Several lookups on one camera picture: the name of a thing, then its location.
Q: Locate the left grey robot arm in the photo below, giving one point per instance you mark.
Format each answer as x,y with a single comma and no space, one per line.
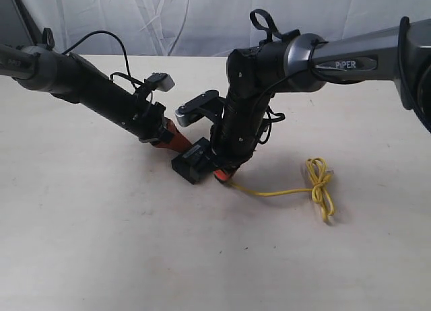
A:
118,97

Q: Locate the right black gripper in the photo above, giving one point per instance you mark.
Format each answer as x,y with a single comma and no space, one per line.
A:
232,144

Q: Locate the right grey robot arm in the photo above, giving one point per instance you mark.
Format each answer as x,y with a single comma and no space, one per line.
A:
305,63

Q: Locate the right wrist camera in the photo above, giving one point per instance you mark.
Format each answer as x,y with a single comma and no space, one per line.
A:
209,104

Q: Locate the black rectangular adapter box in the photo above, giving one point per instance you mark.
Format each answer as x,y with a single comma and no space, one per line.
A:
195,163

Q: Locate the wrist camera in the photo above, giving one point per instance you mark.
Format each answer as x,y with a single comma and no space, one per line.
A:
209,104
159,81

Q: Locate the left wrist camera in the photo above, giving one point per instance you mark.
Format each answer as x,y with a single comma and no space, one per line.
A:
159,81

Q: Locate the dark pole behind curtain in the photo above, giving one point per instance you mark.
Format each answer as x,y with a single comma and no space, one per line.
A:
30,25

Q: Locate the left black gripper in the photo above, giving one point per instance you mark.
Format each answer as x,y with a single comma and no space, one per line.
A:
158,130

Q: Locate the white backdrop curtain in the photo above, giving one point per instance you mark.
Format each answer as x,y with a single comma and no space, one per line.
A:
195,27

